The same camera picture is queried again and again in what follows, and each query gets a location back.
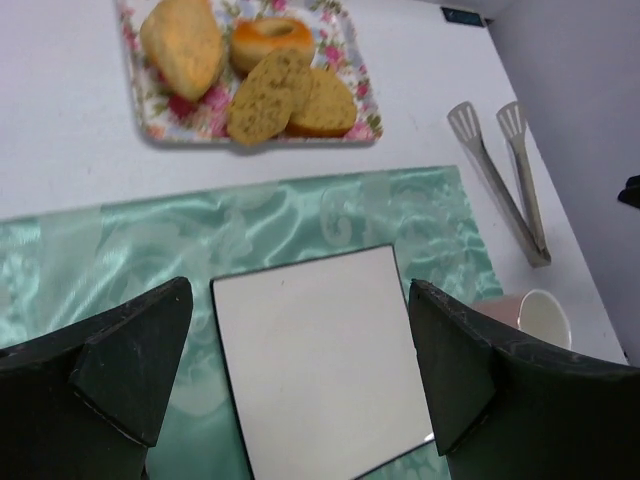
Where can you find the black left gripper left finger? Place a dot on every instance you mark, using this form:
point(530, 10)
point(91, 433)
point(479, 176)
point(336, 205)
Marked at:
point(88, 401)

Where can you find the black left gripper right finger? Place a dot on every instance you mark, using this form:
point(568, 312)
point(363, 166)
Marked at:
point(506, 405)

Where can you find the metal serving tongs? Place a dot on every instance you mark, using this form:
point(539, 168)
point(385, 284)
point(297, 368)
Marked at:
point(523, 217)

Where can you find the herb bread slice front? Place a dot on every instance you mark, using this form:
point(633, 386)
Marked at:
point(275, 89)

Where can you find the herb bread slice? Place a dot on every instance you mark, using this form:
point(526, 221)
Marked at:
point(275, 89)
point(330, 111)

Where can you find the large triangular bread loaf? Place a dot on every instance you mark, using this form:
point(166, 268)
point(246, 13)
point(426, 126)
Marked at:
point(183, 41)

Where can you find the herb bread slice back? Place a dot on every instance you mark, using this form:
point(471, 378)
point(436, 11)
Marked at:
point(330, 111)

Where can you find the green satin placemat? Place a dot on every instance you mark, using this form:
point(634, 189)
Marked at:
point(57, 269)

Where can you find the white square plate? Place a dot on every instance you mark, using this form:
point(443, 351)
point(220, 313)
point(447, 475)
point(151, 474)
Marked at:
point(321, 365)

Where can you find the floral rectangular tray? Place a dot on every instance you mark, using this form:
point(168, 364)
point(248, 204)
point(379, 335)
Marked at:
point(168, 118)

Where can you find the blue label sticker right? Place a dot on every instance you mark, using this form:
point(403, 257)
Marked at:
point(463, 17)

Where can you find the round bagel bun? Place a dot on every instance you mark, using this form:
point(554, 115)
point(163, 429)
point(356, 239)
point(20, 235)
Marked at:
point(252, 40)

